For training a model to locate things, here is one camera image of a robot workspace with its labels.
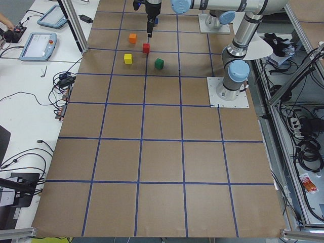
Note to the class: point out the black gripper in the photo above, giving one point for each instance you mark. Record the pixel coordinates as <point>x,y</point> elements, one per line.
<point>153,9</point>

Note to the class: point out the near blue teach pendant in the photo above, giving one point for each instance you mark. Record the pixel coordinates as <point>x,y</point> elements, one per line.
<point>39,47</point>

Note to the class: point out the brown paper mat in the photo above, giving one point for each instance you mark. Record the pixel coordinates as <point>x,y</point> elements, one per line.
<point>142,153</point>

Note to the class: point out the black power adapter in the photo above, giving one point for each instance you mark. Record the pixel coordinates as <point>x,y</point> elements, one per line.
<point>86,18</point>

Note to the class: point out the far blue teach pendant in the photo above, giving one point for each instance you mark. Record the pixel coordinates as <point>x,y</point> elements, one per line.
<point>53,18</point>

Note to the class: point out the black camera stand base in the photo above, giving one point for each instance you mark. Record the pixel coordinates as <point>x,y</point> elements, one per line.
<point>18,190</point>

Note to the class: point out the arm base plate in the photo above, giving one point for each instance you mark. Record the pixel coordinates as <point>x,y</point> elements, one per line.
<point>220,97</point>
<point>225,29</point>

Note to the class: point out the green wooden block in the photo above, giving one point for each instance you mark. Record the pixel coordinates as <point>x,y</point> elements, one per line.
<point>159,63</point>

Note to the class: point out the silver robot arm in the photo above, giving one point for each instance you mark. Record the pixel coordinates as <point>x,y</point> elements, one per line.
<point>216,19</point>
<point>236,69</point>

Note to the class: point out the blue teach pendant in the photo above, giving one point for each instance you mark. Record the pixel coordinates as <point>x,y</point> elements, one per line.
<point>53,18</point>
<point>39,47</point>

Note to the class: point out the orange wooden block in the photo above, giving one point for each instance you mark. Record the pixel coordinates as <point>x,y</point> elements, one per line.
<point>132,38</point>

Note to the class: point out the aluminium frame post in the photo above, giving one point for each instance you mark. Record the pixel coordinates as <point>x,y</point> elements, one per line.
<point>74,24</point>

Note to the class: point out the red wooden block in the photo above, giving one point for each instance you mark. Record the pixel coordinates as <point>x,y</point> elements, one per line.
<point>146,48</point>

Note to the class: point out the red snack packet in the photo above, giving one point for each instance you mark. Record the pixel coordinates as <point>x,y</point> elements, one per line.
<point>307,183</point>

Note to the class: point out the yellow wooden block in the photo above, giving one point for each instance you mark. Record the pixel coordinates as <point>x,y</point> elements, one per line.
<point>128,58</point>

